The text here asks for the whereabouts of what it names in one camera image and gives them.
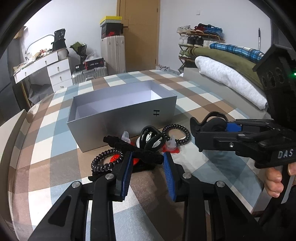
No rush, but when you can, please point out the black spiral hair tie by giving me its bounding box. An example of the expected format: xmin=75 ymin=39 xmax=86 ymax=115
xmin=162 ymin=124 xmax=192 ymax=146
xmin=91 ymin=148 xmax=125 ymax=172

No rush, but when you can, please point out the red China pin badge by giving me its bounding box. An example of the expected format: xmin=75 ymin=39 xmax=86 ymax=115
xmin=110 ymin=154 xmax=139 ymax=165

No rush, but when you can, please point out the right hand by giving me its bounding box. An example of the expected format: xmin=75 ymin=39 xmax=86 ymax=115
xmin=264 ymin=163 xmax=296 ymax=198

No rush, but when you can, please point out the white folded blanket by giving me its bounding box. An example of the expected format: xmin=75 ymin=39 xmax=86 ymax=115
xmin=195 ymin=56 xmax=267 ymax=110

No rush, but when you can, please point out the olive green blanket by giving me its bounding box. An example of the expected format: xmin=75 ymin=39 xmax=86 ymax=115
xmin=189 ymin=47 xmax=263 ymax=89

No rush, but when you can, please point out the plaid bed sheet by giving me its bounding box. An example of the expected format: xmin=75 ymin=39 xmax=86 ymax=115
xmin=10 ymin=70 xmax=267 ymax=240

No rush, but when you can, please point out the grey cardboard box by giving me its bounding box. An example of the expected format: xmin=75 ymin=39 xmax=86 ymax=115
xmin=67 ymin=80 xmax=177 ymax=152

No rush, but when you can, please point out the blue plaid blanket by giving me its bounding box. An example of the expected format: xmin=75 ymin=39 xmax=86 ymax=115
xmin=209 ymin=42 xmax=264 ymax=63

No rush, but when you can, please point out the shoe rack with shoes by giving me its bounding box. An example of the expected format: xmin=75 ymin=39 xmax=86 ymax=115
xmin=177 ymin=23 xmax=224 ymax=73

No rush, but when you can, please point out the silver suitcase lying flat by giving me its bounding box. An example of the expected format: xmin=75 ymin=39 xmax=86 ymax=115
xmin=72 ymin=66 xmax=108 ymax=85

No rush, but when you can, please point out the black red box on suitcase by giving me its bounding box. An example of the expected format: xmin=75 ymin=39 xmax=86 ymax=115
xmin=75 ymin=58 xmax=104 ymax=71

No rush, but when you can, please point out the white upright suitcase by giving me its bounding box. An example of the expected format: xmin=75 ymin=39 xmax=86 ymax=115
xmin=100 ymin=36 xmax=126 ymax=75

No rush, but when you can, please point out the wooden door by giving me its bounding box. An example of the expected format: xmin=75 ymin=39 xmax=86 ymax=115
xmin=116 ymin=0 xmax=160 ymax=72

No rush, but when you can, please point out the white desk with drawers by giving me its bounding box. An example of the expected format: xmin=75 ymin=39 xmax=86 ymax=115
xmin=13 ymin=49 xmax=74 ymax=93

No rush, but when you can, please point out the black red shoe box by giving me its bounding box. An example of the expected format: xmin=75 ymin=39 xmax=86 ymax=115
xmin=101 ymin=23 xmax=123 ymax=39

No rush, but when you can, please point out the green flower bouquet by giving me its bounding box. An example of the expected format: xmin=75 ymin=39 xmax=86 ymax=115
xmin=70 ymin=42 xmax=87 ymax=64

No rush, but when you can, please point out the yellow lid shoe box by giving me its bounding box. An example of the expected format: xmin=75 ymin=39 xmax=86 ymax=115
xmin=100 ymin=16 xmax=122 ymax=27

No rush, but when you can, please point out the black bag on desk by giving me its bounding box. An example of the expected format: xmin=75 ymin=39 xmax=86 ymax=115
xmin=52 ymin=29 xmax=66 ymax=51

